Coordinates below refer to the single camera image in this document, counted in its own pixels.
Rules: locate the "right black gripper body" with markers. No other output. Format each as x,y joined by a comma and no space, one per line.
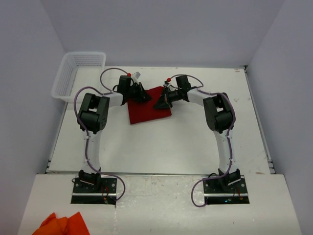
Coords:
173,96

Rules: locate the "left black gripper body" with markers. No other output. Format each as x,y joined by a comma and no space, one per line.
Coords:
134,91

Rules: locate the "red t shirt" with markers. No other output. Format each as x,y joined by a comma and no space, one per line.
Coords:
140,112

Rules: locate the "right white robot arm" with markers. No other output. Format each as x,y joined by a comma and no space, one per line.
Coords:
219,115

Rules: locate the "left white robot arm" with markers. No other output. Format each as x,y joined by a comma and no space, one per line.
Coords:
93,116

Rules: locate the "white plastic basket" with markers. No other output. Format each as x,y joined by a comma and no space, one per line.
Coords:
78,70

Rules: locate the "orange cloth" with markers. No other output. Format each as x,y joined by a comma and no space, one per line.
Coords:
74,225

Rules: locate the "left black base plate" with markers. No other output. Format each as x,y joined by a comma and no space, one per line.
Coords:
102,193

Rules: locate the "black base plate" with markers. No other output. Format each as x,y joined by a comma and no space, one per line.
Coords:
102,193
216,193

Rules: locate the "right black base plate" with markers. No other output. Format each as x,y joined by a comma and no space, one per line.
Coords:
216,193

